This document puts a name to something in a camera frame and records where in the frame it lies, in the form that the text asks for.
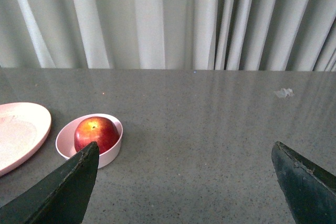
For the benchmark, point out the white curtain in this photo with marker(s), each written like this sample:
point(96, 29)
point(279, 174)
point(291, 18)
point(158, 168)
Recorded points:
point(274, 35)

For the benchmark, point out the pink bowl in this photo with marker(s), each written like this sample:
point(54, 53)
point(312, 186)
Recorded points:
point(65, 139)

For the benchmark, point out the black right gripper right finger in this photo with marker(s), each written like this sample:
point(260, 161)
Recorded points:
point(309, 189)

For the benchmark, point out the pink plate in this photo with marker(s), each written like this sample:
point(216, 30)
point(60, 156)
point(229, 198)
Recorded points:
point(24, 128)

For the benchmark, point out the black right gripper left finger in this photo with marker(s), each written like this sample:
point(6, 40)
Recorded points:
point(62, 196)

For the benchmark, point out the clear tape scrap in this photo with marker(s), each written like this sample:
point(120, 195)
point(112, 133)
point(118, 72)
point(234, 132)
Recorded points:
point(284, 93)

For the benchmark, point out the red apple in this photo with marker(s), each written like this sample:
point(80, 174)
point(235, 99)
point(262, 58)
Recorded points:
point(96, 129)

